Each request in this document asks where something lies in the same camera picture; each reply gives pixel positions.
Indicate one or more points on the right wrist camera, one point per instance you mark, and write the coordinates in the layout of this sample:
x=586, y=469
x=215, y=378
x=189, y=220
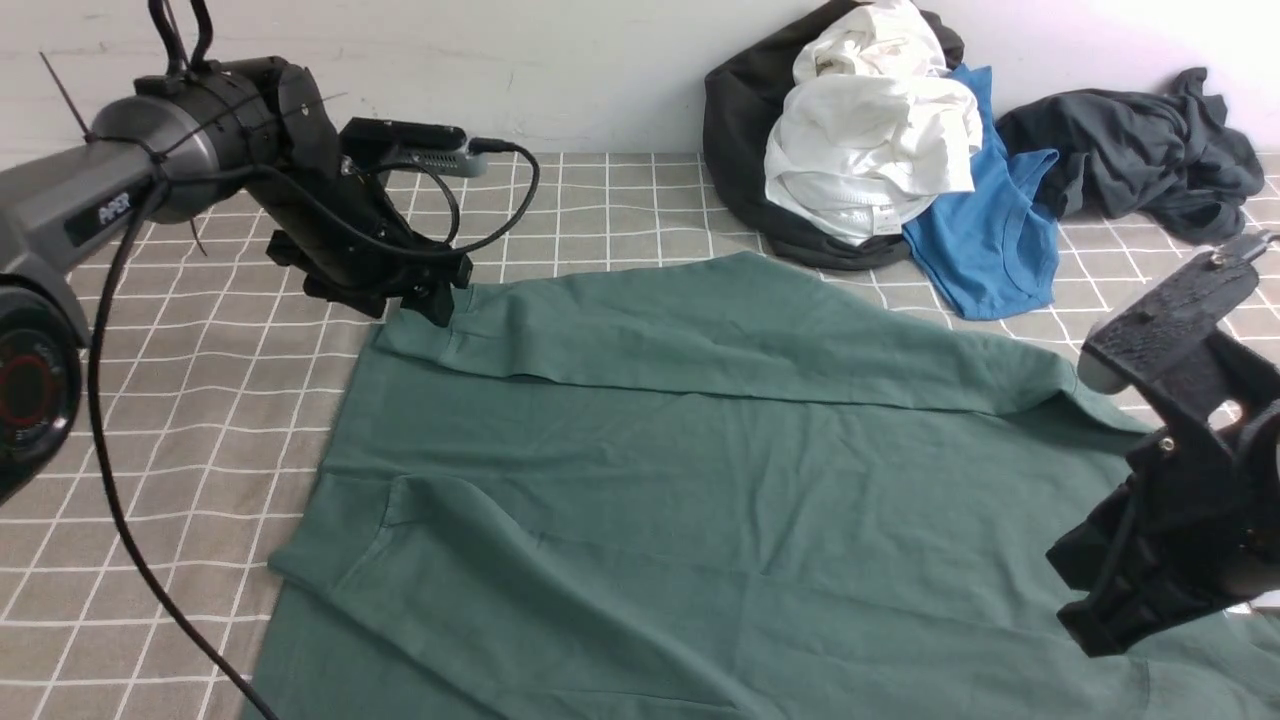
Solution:
x=1157, y=331

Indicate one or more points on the blue garment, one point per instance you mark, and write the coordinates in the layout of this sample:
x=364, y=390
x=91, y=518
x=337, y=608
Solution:
x=991, y=253

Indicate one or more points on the dark grey crumpled garment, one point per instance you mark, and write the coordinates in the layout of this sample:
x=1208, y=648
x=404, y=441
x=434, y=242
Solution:
x=1170, y=156

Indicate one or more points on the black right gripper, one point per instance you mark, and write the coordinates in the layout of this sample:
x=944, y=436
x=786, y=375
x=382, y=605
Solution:
x=1193, y=529

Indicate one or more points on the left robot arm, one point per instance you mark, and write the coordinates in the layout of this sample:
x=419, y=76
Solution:
x=178, y=146

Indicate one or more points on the green long-sleeve top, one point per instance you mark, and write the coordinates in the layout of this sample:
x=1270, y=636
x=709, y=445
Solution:
x=721, y=490

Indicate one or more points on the black garment under white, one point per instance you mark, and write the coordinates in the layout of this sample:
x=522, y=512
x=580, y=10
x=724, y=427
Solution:
x=744, y=97

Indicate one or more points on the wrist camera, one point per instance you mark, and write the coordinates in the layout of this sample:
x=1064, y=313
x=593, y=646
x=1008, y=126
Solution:
x=1157, y=331
x=371, y=142

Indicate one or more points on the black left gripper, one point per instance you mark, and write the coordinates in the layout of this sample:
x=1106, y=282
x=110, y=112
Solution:
x=343, y=232

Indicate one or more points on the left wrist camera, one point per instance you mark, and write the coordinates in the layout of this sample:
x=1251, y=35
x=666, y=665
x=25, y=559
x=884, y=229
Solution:
x=371, y=142

